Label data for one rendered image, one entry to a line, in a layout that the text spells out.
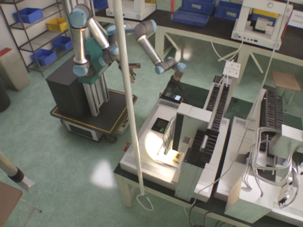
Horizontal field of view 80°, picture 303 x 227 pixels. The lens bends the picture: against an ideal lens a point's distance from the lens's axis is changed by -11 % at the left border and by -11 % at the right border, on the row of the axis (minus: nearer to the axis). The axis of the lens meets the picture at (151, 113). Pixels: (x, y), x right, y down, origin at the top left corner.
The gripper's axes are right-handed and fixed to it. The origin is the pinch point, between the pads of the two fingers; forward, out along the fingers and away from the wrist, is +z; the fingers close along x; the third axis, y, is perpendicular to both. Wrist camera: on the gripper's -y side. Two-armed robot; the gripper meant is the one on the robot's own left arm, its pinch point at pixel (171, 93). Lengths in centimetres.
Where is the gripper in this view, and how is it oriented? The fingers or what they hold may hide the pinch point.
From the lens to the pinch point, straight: 199.6
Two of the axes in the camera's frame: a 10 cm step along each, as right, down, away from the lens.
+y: -8.5, -5.1, 1.2
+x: -4.7, 6.4, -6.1
